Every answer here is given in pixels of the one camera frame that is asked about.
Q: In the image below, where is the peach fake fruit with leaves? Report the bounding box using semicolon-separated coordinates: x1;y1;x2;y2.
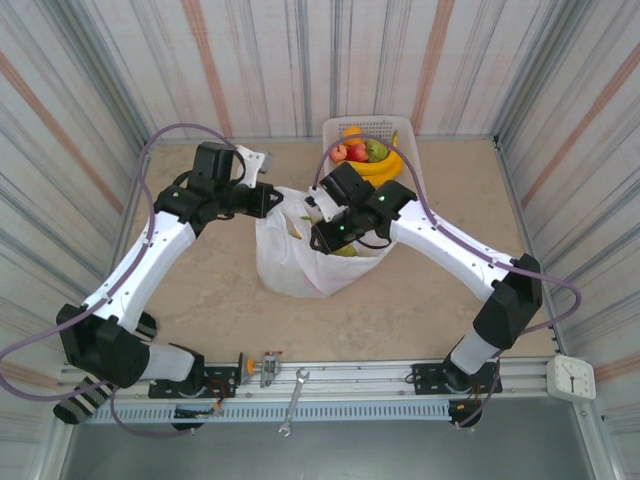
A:
291;213;317;242

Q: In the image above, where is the white plastic bag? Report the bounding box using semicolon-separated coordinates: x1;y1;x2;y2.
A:
254;185;396;300

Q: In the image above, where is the yellow fake banana bunch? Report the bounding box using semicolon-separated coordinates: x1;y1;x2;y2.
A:
344;129;405;185

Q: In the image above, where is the white perforated plastic basket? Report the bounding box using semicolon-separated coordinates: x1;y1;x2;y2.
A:
322;115;420;184

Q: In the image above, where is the silver metal clamp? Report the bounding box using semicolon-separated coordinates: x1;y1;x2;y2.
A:
258;351;282;389

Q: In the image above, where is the silver metal wrench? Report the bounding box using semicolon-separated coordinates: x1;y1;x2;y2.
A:
278;368;311;438

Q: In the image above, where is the black white striped sock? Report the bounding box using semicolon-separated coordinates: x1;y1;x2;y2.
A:
52;310;159;426

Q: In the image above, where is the white square clock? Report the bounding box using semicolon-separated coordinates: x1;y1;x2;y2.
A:
545;355;597;404

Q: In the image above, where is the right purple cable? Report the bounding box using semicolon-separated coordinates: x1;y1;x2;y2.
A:
314;133;584;429

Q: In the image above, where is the purple cable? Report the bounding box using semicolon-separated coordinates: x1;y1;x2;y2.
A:
0;123;246;439
314;133;584;429

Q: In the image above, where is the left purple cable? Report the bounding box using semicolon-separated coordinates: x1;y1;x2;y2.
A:
0;123;246;439

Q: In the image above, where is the aluminium mounting rail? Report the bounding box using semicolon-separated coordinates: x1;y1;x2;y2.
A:
59;355;556;401

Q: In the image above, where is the grey slotted cable tray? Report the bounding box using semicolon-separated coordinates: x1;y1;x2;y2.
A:
97;398;454;425

